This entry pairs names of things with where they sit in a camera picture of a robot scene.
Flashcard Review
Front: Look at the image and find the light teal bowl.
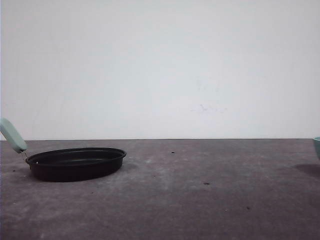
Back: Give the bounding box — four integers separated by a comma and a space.
312, 136, 320, 159

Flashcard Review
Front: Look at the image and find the black frying pan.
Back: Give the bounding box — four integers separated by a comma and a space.
0, 118, 127, 182

